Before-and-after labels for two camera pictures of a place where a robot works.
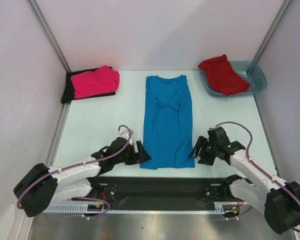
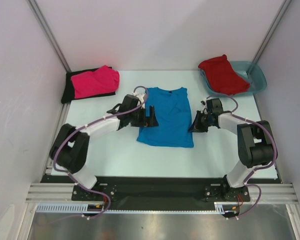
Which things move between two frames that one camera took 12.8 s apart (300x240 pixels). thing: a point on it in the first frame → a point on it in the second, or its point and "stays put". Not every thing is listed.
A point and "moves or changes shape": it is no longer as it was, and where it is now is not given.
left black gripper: [143, 156] → [146, 121]
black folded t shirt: [68, 95] stays put
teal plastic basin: [250, 71] stays put
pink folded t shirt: [103, 80] stays put
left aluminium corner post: [50, 34] stays put
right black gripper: [200, 143] → [196, 126]
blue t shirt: [168, 129] moves or changes shape
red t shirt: [222, 78] stays put
